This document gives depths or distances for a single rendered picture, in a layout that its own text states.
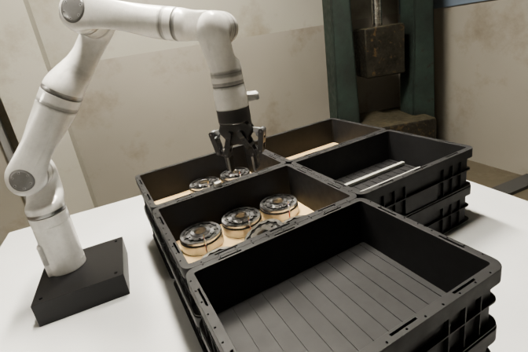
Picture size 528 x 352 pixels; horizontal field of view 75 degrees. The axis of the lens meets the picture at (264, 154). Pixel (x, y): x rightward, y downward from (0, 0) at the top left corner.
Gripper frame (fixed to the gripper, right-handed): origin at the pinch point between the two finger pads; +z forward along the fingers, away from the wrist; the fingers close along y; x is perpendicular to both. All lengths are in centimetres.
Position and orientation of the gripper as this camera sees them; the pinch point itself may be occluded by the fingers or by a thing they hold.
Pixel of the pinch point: (243, 164)
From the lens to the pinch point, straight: 83.1
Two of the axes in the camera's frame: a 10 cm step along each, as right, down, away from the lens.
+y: 9.5, -0.5, -3.1
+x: 2.7, -3.5, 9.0
